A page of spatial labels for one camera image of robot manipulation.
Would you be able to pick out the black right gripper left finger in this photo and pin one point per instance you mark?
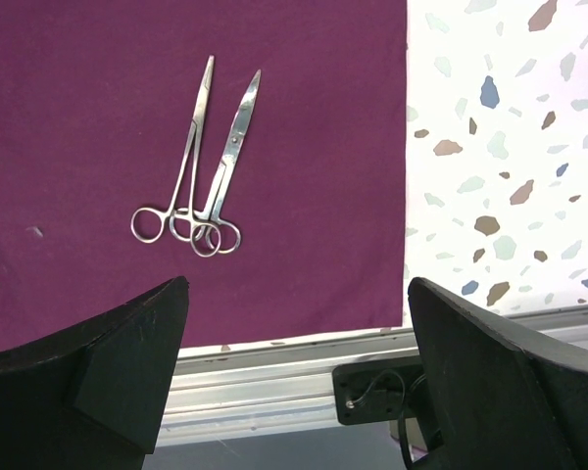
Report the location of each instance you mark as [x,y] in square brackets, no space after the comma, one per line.
[93,395]

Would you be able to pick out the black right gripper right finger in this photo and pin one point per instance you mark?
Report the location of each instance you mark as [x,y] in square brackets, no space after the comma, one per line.
[504,396]

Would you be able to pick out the steel ring-handle hemostat forceps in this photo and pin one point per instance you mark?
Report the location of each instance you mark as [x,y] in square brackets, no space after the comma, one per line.
[183,223]

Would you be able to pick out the steel surgical scissors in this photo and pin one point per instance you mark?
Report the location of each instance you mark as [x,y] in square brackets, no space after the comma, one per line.
[211,212]

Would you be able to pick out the purple cloth wrap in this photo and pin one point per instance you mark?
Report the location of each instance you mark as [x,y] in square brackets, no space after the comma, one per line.
[96,100]

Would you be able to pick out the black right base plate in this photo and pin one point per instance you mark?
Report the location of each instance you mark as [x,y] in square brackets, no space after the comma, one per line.
[376,390]

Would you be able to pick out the aluminium mounting rail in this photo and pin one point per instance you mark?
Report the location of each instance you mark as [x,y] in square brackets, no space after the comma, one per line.
[221,393]

